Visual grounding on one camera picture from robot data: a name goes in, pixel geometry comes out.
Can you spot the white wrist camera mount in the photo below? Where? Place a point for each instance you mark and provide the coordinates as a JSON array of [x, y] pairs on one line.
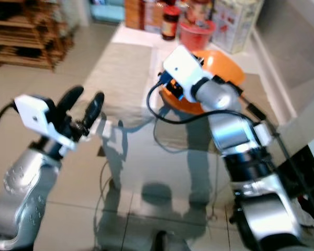
[[183, 68], [34, 112]]

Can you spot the orange carton box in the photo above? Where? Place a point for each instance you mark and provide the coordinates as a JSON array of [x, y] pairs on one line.
[[133, 14]]

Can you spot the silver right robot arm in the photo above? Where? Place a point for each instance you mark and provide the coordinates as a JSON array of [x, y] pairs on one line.
[[235, 130]]

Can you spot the grey right robot leg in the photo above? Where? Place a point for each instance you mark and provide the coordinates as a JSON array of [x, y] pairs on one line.
[[162, 241]]

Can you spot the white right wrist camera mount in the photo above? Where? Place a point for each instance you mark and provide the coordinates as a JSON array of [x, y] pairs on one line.
[[183, 68]]

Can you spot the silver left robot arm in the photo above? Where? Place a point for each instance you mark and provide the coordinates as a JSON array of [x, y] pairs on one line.
[[21, 193]]

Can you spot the wooden slatted shelf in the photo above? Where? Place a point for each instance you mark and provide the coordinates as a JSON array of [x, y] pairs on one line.
[[21, 44]]

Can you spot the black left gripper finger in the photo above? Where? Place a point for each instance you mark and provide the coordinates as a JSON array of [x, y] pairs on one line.
[[70, 98], [94, 109]]

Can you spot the dark jar with red lid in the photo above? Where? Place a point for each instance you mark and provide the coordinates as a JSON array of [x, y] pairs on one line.
[[170, 26]]

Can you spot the teal storage box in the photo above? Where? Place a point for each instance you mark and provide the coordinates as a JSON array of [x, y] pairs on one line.
[[107, 11]]

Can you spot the white printed tin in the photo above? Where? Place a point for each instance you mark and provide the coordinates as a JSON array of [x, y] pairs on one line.
[[235, 23]]

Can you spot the red plastic bucket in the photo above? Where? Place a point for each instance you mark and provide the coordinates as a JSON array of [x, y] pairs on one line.
[[196, 35]]

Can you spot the pale printed carton box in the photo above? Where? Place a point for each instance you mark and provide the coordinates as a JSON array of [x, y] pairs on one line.
[[153, 18]]

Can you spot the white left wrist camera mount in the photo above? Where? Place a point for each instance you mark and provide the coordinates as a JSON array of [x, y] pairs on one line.
[[34, 112]]

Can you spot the wide orange plastic bowl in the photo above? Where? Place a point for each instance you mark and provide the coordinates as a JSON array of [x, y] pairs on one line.
[[225, 65]]

